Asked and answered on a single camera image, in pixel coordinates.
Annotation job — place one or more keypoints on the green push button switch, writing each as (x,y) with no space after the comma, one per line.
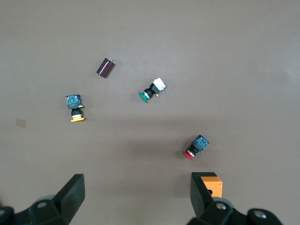
(152,89)

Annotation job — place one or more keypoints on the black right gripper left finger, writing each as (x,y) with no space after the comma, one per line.
(70,199)

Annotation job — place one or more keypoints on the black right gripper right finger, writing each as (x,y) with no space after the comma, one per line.
(201,206)

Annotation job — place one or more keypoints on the red push button switch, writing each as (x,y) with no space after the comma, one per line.
(198,145)

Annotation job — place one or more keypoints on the orange box with hole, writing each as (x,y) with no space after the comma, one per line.
(214,184)

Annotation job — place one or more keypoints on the dark maroon cylindrical capacitor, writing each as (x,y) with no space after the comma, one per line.
(105,68)

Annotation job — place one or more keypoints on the yellow push button switch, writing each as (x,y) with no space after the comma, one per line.
(74,107)

